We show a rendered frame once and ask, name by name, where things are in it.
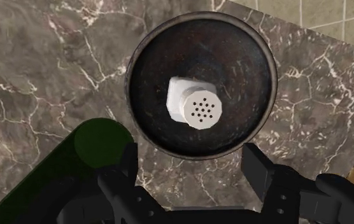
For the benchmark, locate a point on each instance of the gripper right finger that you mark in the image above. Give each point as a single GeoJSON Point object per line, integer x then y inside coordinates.
{"type": "Point", "coordinates": [285, 189]}

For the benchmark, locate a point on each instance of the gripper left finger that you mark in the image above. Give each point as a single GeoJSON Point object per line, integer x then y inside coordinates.
{"type": "Point", "coordinates": [124, 189]}

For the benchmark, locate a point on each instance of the dark green bottle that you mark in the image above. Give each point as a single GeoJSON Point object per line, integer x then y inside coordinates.
{"type": "Point", "coordinates": [80, 155]}

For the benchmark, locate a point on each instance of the white salt shaker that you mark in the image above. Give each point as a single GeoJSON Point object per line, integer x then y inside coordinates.
{"type": "Point", "coordinates": [194, 103]}

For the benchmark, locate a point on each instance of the dark round bowl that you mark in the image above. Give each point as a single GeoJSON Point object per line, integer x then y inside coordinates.
{"type": "Point", "coordinates": [201, 85]}

